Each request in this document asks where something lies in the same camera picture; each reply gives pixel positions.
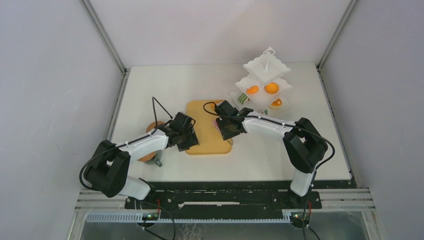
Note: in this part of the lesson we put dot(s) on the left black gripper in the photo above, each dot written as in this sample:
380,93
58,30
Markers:
192,140

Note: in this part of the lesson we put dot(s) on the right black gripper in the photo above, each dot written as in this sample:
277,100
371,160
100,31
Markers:
226,134

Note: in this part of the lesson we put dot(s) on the pink handled metal tongs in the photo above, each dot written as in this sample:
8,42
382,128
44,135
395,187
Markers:
224,136

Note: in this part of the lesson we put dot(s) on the green layered cake slice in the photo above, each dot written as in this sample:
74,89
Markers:
243,98

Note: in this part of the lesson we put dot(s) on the yellow serving tray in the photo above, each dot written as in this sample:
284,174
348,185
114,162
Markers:
209,137

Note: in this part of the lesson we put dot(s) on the small orange pastry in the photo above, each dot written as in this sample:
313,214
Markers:
252,90

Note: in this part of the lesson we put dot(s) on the white three tier stand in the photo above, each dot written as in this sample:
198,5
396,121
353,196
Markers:
262,70

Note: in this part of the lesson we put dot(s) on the orange glazed donut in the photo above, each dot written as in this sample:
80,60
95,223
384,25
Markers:
276,104

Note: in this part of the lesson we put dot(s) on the orange round tart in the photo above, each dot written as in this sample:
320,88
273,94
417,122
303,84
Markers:
272,88

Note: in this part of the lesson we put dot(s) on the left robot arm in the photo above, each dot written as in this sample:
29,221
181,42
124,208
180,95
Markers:
108,169

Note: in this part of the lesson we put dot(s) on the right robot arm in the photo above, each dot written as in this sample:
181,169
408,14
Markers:
305,147

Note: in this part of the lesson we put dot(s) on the grey mug with rattan lid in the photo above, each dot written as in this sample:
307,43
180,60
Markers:
153,158

